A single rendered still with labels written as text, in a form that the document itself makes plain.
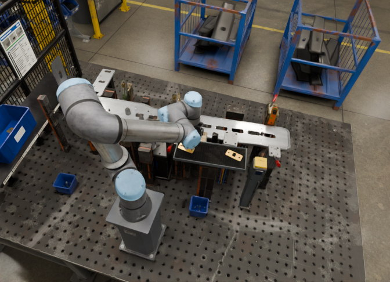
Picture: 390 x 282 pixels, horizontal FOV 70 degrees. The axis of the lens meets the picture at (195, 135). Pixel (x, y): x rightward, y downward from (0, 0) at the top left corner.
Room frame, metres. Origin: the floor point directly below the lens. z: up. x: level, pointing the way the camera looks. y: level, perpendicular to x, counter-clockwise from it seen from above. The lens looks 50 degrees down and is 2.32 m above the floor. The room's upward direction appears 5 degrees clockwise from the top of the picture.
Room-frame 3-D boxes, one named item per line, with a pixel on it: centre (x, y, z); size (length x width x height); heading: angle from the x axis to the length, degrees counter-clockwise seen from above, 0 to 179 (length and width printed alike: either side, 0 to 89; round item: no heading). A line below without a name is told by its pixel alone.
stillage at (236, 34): (3.55, -0.19, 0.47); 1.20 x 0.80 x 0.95; 166
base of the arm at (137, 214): (0.57, 0.25, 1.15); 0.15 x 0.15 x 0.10
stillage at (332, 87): (3.21, -1.44, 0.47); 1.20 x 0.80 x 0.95; 168
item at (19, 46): (1.42, 1.11, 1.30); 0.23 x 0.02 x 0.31; 174
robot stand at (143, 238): (0.57, 0.25, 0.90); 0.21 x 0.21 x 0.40; 77
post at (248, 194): (0.84, -0.35, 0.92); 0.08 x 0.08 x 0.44; 84
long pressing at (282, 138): (1.23, 0.09, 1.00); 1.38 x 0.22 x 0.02; 84
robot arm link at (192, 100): (0.88, 0.02, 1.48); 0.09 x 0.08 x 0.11; 124
